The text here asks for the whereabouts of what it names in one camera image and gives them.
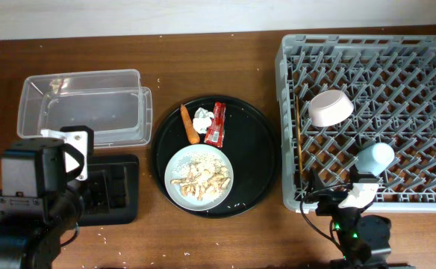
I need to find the blue plastic cup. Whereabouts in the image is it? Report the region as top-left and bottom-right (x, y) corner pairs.
(355, 143), (395, 176)

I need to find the pink white bowl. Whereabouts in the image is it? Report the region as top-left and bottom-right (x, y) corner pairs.
(308, 90), (354, 127)

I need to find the wooden chopstick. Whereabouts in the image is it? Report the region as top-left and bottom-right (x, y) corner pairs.
(295, 96), (303, 180)

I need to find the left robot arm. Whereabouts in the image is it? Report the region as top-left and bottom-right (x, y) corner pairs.
(0, 138), (138, 268)

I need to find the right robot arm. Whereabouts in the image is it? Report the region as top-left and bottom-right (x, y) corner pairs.
(302, 168), (391, 268)

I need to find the grey dishwasher rack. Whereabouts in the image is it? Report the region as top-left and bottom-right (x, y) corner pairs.
(275, 34), (436, 213)

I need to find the black rectangular tray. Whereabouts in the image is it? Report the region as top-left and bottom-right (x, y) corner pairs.
(78, 155), (139, 226)

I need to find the round black serving tray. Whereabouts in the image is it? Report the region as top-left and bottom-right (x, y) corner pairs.
(151, 96), (281, 218)

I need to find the clear plastic bin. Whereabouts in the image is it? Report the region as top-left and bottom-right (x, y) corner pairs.
(16, 69), (153, 149)

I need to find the grey plate with leftovers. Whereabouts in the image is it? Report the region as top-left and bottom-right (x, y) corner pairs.
(164, 144), (234, 211)

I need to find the orange carrot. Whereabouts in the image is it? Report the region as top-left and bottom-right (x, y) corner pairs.
(180, 104), (200, 144)

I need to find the red snack wrapper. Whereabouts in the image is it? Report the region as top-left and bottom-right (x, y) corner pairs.
(205, 102), (226, 148)

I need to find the crumpled white tissue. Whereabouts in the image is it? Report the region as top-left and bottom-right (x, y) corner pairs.
(193, 108), (214, 135)

